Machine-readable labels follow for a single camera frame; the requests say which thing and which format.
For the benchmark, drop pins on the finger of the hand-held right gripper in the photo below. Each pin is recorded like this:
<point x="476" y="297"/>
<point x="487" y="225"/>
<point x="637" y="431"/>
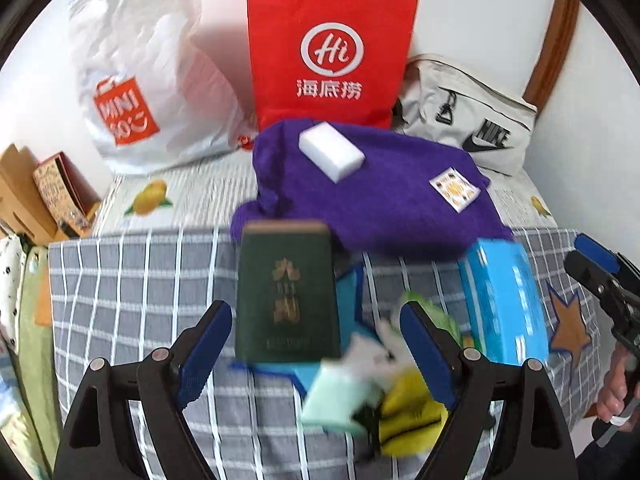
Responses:
<point x="595" y="254"/>
<point x="582" y="272"/>

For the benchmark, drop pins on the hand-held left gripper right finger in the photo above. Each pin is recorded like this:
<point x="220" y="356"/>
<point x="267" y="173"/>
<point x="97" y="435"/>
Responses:
<point x="425" y="350"/>

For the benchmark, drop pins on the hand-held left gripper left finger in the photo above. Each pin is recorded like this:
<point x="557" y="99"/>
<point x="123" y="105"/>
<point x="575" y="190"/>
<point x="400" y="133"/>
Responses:
<point x="207" y="347"/>

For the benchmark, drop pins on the green tissue pack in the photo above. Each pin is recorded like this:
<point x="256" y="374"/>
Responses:
<point x="442" y="317"/>

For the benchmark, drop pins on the white tissue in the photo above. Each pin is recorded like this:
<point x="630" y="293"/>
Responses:
<point x="372" y="350"/>

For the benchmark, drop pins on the yellow pouch with black stripes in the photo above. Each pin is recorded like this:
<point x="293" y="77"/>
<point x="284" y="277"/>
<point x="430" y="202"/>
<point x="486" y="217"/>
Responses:
<point x="407" y="420"/>

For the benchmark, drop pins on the mint green cloth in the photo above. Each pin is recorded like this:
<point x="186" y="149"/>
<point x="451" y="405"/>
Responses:
<point x="335" y="400"/>

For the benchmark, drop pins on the person's right hand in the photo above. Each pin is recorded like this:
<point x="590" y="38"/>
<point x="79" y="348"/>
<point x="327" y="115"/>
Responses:
<point x="612" y="390"/>

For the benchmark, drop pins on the grey checkered blanket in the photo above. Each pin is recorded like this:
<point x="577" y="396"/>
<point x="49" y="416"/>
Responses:
<point x="140" y="300"/>

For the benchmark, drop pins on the blue tissue box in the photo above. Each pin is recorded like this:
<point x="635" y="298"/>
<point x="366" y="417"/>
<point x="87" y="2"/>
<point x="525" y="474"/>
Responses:
<point x="502" y="300"/>

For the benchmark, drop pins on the dark green book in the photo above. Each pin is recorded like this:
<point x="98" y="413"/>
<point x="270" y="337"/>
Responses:
<point x="287" y="295"/>

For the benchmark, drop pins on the small patterned square packet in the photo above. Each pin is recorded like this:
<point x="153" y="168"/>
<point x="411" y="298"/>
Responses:
<point x="455" y="189"/>

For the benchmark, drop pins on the purple towel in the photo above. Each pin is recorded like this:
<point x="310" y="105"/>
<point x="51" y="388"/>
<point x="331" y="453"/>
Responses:
<point x="390" y="200"/>

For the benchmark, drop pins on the green dotted cloth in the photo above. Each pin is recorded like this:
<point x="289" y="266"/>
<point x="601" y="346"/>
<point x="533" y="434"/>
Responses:
<point x="30" y="340"/>

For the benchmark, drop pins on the grey fabric bag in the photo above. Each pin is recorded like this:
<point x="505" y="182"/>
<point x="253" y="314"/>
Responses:
<point x="450" y="110"/>

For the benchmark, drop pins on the decorated box with red inside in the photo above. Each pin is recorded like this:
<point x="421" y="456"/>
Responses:
<point x="65" y="195"/>

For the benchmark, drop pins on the white sponge block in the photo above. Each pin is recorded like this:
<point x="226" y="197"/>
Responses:
<point x="330" y="152"/>

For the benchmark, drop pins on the brown cardboard box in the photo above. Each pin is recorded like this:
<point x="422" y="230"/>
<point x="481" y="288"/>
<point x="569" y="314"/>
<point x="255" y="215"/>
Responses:
<point x="20" y="195"/>

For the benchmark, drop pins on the white plastic shopping bag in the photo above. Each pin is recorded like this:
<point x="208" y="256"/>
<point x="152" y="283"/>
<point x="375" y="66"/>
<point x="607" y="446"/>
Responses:
<point x="145" y="70"/>

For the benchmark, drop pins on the red paper bag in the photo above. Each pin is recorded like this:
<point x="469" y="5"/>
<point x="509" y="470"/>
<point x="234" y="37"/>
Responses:
<point x="330" y="60"/>

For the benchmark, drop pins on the brown wooden frame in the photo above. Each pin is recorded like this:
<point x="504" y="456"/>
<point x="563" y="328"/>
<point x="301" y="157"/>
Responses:
<point x="555" y="45"/>

